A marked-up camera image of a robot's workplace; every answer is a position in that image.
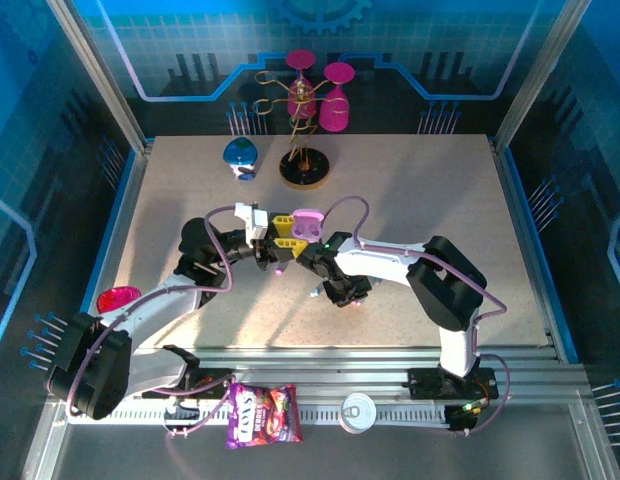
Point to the aluminium frame beam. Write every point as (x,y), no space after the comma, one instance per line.
(315,372)

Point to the blue cup on stand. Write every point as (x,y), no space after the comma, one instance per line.
(240,152)

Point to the purple candy bag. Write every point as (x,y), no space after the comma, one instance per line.
(262,415)

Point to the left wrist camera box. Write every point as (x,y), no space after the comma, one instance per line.
(255,222)

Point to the silver tin can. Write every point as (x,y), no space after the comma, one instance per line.
(360,412)

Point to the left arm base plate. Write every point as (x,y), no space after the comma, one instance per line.
(215,382)

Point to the aluminium frame post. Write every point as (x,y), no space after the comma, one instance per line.
(97,75)
(540,70)

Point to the pink wine glass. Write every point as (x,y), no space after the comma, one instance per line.
(335,120)
(300,59)

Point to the purple earbud charging case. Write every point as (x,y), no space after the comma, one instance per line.
(310,217)

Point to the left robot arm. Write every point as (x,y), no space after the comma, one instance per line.
(155,305)

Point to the aluminium side rail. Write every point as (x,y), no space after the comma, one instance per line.
(125,210)
(515,200)

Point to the blue earbud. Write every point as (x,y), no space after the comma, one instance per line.
(316,291)

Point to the pink plastic cup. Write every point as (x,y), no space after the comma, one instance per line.
(117,298)

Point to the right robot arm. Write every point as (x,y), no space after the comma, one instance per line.
(380,260)

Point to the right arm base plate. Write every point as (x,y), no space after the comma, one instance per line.
(425,385)

